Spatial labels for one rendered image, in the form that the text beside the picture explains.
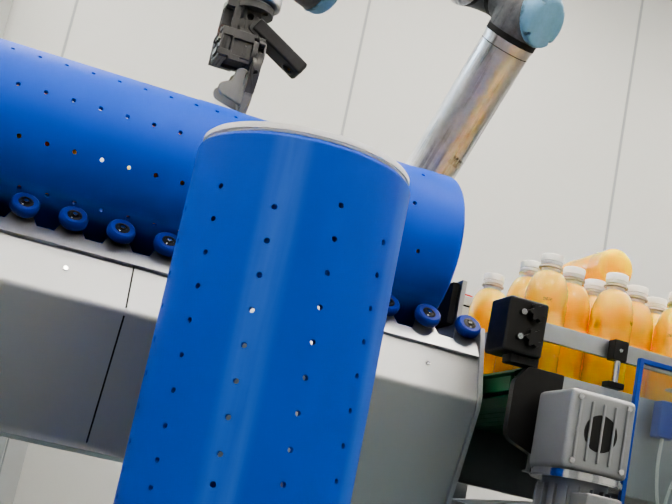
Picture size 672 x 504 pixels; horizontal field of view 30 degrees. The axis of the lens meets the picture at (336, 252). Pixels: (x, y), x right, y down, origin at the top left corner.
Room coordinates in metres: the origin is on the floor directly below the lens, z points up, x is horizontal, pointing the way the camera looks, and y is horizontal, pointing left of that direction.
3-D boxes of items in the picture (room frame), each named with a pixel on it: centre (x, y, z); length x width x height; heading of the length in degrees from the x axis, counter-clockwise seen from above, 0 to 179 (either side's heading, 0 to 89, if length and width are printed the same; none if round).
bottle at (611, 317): (2.11, -0.49, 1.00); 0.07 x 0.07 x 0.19
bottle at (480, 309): (2.28, -0.30, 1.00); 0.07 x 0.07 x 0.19
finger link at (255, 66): (2.01, 0.20, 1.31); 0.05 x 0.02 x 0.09; 17
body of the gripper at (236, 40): (2.03, 0.23, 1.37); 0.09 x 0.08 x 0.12; 107
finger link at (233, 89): (2.01, 0.22, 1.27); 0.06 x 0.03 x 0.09; 107
